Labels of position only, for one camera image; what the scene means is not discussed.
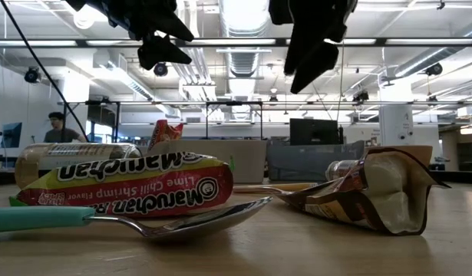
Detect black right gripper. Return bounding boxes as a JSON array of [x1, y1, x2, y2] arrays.
[[268, 0, 358, 95]]

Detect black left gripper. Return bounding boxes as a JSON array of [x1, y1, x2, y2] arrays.
[[64, 0, 196, 72]]

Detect red orange ramen pack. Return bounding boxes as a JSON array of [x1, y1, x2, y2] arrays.
[[147, 119, 184, 153]]

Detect small glass spice jar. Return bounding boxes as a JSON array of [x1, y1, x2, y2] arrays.
[[325, 159, 362, 182]]

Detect all-metal spoon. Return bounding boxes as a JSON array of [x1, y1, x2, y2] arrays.
[[235, 186, 296, 196]]

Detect brown snack pouch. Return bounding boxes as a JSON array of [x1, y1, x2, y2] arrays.
[[276, 147, 451, 237]]

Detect lime chili shrimp ramen pack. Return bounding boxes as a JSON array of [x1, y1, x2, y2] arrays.
[[8, 152, 236, 219]]

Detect black monitor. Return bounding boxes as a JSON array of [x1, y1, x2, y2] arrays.
[[289, 118, 343, 146]]

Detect black overhead crossbar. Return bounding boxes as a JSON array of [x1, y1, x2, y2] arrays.
[[0, 37, 472, 48]]

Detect smoky dark plastic bin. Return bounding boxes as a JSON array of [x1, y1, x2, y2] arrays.
[[266, 140, 366, 183]]

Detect light grey plastic bin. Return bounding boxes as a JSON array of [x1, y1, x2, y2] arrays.
[[140, 140, 170, 155], [158, 139, 268, 184]]

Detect white column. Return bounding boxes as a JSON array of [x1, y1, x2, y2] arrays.
[[378, 78, 415, 146]]

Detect person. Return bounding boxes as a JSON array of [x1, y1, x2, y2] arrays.
[[42, 111, 87, 143]]

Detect peach bowl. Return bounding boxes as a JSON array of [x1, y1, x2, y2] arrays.
[[368, 144, 434, 168]]

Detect gold-lidded spice jar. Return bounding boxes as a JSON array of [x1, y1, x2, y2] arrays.
[[15, 142, 144, 189]]

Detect blue-lit monitor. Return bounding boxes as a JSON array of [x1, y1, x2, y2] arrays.
[[0, 121, 23, 149]]

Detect black ceiling camera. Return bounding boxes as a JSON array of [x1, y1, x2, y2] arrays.
[[352, 90, 371, 104], [425, 62, 444, 77], [23, 67, 41, 84], [153, 61, 170, 77]]

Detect black background frame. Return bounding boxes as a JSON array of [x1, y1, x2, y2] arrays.
[[58, 100, 472, 143]]

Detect black cable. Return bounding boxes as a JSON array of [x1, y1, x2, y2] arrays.
[[0, 0, 90, 143]]

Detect teal-handled metal spoon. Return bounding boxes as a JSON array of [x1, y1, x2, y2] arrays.
[[0, 195, 274, 243]]

